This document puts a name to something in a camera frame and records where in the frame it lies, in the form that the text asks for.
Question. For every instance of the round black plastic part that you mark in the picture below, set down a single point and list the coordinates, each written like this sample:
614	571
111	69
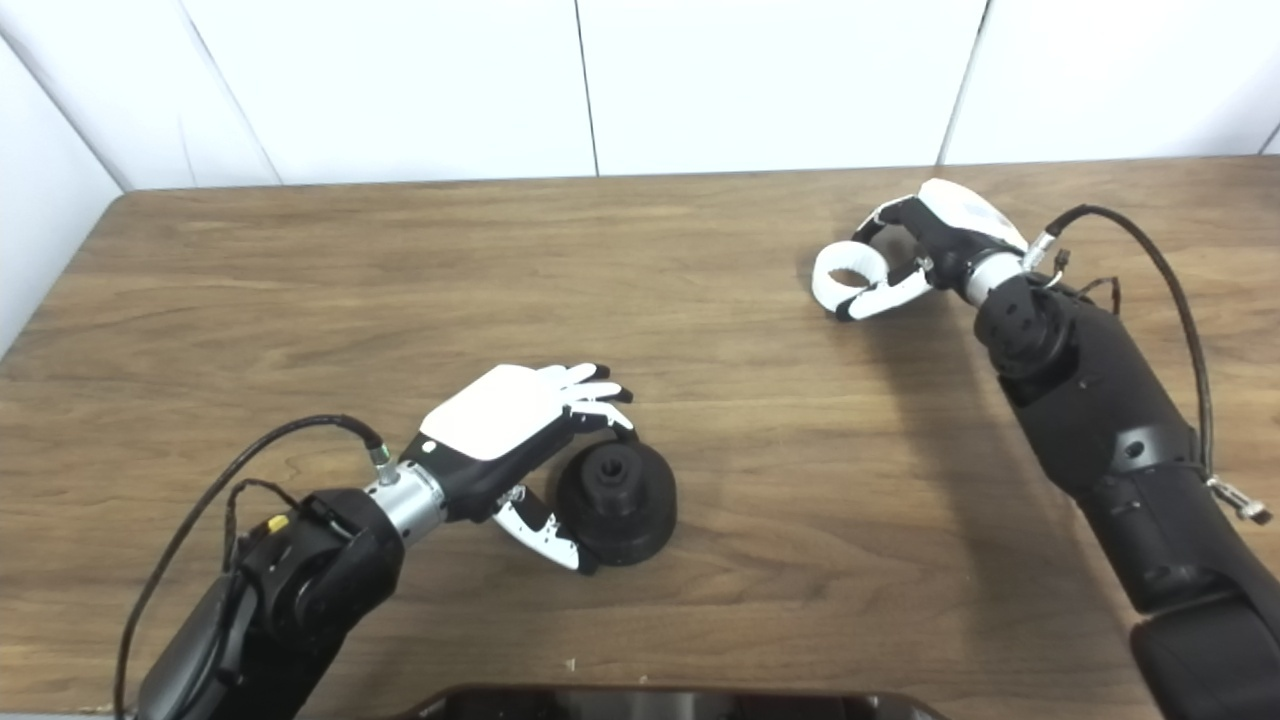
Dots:
640	510

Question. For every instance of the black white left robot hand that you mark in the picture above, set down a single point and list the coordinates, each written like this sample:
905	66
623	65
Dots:
490	415

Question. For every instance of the glossy black robot chest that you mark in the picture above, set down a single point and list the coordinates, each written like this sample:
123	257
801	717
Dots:
680	705

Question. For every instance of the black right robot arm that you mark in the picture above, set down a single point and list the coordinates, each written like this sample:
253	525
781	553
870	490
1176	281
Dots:
1110	400

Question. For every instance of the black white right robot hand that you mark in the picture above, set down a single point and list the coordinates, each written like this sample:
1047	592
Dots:
955	225

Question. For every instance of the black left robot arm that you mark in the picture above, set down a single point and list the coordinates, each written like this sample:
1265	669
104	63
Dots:
300	590

